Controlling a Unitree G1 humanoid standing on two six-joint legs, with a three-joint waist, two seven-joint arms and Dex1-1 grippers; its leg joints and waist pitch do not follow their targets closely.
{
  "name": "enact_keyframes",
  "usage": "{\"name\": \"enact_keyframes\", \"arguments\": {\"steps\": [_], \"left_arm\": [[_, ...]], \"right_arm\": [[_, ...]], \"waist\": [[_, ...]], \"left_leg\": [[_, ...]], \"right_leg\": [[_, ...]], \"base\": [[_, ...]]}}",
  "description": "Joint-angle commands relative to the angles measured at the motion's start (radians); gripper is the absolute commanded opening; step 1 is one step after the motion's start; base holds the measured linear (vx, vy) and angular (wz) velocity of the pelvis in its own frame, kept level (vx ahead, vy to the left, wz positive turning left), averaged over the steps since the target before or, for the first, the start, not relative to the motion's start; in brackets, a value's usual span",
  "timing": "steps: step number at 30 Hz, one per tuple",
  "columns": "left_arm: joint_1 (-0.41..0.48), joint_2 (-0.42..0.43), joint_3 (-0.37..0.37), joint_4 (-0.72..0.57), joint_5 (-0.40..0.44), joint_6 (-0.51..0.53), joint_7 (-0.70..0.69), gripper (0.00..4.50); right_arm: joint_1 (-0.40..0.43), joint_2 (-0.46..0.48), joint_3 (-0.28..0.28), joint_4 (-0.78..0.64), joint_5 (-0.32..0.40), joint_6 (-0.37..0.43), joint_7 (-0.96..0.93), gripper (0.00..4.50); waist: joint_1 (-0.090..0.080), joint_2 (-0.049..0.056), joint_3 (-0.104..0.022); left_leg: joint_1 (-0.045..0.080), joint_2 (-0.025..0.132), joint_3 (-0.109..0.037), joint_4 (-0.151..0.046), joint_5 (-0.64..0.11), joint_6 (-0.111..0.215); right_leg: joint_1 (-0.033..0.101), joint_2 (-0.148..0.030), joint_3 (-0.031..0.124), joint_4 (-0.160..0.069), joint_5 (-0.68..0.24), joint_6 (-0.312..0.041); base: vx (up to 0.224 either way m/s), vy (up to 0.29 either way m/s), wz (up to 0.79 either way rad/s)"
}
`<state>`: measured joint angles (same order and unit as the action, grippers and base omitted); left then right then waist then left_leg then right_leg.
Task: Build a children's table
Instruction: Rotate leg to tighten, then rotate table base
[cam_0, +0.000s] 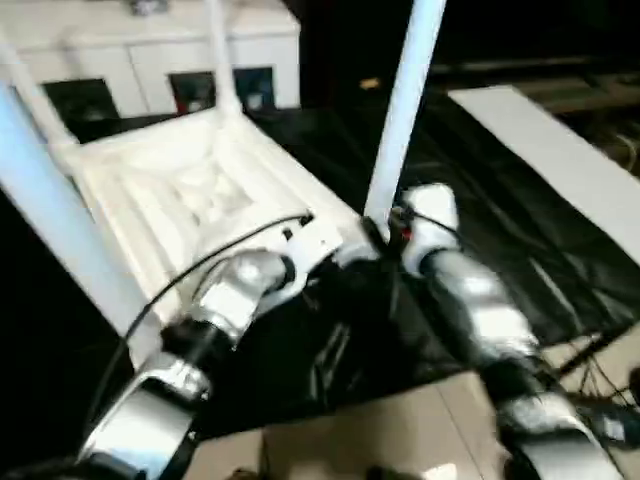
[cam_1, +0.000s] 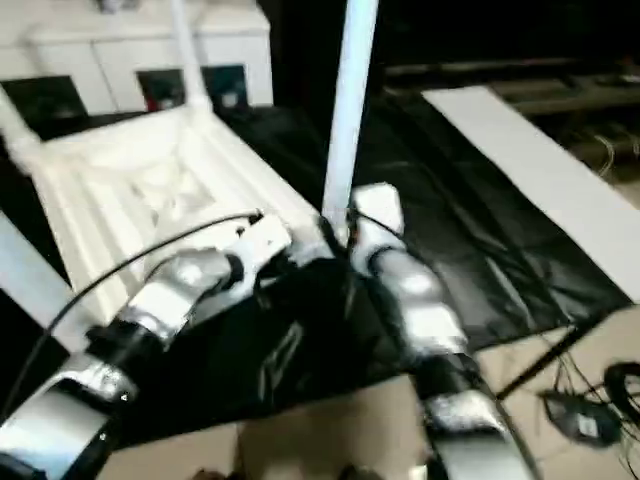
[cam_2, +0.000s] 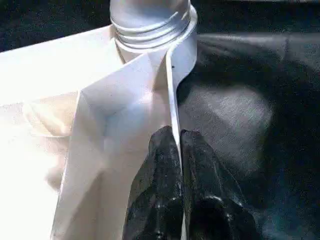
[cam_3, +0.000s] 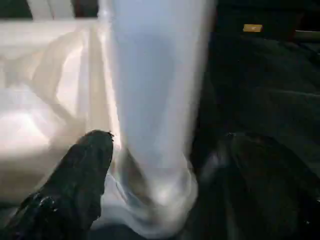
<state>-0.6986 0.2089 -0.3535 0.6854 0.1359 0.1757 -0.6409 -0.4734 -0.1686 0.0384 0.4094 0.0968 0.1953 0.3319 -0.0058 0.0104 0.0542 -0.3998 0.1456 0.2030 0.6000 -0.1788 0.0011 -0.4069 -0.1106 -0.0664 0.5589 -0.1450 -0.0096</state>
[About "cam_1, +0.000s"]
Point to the white plastic table top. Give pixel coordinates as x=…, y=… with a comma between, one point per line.
x=150, y=170

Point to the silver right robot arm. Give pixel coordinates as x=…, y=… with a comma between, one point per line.
x=425, y=300

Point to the black table mat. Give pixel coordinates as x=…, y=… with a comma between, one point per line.
x=450, y=225

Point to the white flat board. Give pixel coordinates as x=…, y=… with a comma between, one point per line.
x=540, y=175

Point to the black tripod stand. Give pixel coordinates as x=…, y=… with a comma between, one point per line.
x=545, y=360

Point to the white sideboard cabinet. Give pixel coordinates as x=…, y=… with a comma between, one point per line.
x=125, y=45

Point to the black adapter box with label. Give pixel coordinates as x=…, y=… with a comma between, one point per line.
x=580, y=420

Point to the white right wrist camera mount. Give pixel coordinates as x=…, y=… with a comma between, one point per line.
x=380, y=205

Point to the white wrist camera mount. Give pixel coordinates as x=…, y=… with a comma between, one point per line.
x=260, y=237
x=380, y=205

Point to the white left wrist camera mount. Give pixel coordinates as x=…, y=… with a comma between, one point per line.
x=260, y=237

